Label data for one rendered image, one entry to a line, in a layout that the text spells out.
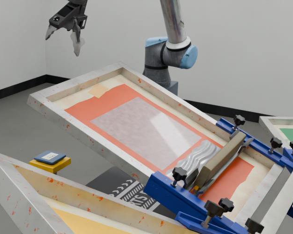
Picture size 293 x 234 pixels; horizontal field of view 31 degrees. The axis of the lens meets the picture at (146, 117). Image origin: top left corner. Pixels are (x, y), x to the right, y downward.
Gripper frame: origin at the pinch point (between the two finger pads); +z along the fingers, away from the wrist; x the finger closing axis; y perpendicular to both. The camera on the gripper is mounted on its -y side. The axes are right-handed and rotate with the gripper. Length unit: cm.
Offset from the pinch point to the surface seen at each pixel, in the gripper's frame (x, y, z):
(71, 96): -15.7, -10.0, 9.7
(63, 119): -25.7, -28.9, 7.5
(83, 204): -67, -85, -14
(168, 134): -49, 5, 13
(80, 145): 95, 224, 184
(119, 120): -34.1, -5.7, 11.3
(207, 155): -65, 7, 13
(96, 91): -18.0, 2.7, 9.8
